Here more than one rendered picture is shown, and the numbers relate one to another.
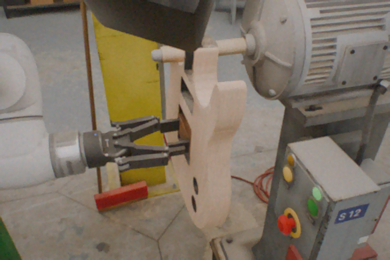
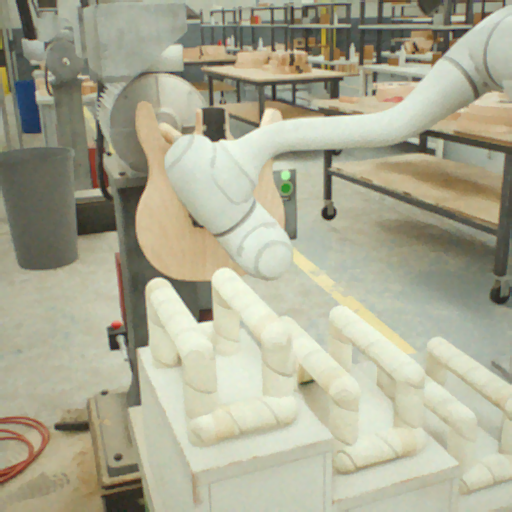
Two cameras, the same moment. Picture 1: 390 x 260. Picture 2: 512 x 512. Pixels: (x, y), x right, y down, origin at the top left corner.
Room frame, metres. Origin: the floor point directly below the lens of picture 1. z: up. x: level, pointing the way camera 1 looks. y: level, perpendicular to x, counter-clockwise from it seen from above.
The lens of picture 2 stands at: (0.53, 1.50, 1.50)
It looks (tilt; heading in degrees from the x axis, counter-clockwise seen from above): 20 degrees down; 269
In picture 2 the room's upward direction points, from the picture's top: 2 degrees counter-clockwise
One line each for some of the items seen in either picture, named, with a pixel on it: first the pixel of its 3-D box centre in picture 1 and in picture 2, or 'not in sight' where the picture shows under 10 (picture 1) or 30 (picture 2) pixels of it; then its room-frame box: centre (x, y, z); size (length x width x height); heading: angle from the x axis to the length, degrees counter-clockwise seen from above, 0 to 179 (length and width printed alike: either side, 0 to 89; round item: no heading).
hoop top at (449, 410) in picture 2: not in sight; (422, 387); (0.31, 0.75, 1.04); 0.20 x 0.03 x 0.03; 109
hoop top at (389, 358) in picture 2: not in sight; (372, 344); (0.38, 0.77, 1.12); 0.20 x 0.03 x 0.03; 109
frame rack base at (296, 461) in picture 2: not in sight; (225, 450); (0.56, 0.84, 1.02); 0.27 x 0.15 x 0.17; 110
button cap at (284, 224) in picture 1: (288, 223); not in sight; (0.46, -0.19, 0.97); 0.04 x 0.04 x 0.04; 16
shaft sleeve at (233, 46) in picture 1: (203, 50); (171, 135); (0.69, -0.02, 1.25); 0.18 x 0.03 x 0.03; 106
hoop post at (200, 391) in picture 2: not in sight; (200, 396); (0.58, 0.93, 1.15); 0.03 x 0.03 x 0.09
